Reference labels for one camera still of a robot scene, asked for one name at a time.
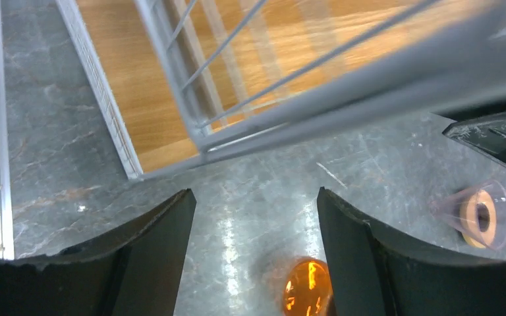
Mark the white wire shelf rack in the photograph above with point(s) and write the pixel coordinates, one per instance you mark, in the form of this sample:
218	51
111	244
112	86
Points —
182	84

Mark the clear plastic dripper cone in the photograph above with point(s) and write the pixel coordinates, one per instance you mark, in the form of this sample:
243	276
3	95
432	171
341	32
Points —
446	209

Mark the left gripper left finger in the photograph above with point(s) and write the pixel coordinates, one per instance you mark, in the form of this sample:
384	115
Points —
133	269

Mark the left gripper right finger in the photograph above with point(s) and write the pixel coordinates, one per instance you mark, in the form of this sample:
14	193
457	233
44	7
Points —
376	269

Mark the round wooden dripper collar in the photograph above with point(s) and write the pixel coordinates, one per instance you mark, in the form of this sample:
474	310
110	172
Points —
479	220

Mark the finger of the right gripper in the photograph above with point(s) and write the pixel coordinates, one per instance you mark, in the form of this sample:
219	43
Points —
485	135

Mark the amber glass carafe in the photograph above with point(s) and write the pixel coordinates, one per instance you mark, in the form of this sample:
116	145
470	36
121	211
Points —
307	290

